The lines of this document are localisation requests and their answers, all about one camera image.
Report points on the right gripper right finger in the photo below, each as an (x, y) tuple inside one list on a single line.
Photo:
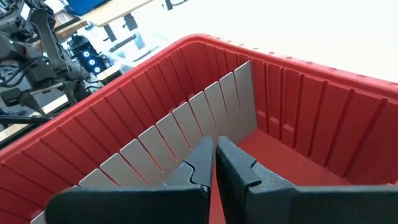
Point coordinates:
[(311, 205)]

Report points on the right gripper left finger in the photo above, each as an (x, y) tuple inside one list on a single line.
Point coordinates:
[(140, 205)]

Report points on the red plastic bin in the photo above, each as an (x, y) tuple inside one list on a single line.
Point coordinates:
[(311, 130)]

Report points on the grey slotted divider panel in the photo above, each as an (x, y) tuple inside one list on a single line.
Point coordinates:
[(192, 118)]

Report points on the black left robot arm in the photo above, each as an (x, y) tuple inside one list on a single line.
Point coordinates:
[(49, 62)]

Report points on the computer with blue lights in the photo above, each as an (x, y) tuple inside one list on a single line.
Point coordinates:
[(90, 59)]

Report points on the light wooden desk black legs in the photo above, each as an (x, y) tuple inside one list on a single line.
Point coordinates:
[(115, 9)]

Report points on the blue plastic crate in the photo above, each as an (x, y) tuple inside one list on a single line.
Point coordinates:
[(84, 6)]

